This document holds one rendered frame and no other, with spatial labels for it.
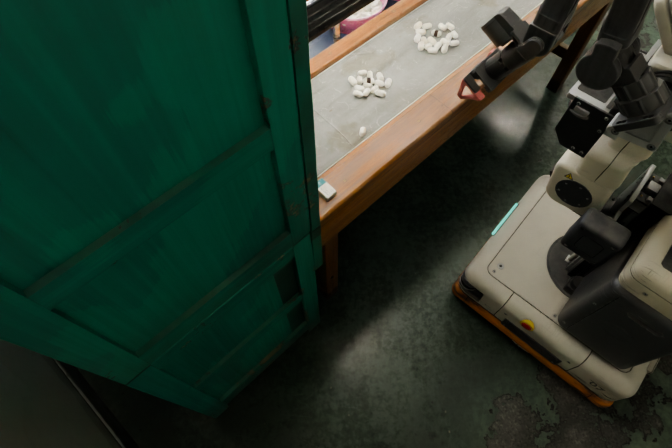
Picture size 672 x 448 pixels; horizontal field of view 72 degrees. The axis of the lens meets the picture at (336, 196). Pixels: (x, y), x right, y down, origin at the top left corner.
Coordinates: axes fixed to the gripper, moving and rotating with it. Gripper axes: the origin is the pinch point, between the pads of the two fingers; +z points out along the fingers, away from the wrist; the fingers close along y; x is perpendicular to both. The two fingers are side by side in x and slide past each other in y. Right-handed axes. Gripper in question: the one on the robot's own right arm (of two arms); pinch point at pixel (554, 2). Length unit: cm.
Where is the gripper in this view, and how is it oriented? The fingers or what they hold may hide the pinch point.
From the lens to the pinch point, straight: 158.2
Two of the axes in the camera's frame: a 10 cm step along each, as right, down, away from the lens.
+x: 6.6, 7.4, 0.9
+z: -3.4, 1.9, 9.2
